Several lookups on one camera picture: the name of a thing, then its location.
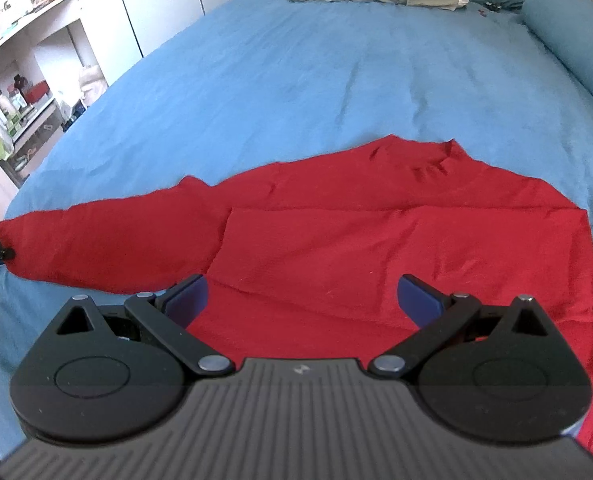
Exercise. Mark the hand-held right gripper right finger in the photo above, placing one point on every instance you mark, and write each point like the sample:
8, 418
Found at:
417, 300

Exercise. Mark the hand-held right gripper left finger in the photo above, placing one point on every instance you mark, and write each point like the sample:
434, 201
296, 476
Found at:
189, 299

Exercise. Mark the red sweater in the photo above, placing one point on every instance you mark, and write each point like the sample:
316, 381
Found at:
356, 240

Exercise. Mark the white bottle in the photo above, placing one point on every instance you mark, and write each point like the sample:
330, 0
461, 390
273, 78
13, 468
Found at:
5, 104

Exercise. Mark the red box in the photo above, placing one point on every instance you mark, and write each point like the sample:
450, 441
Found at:
37, 91

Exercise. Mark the white shelf unit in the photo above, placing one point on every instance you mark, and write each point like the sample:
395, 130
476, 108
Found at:
31, 70

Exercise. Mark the blue bed sheet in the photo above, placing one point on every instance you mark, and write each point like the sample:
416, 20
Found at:
286, 75

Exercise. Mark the teal bolster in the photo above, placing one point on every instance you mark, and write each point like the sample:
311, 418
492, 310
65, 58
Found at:
576, 45

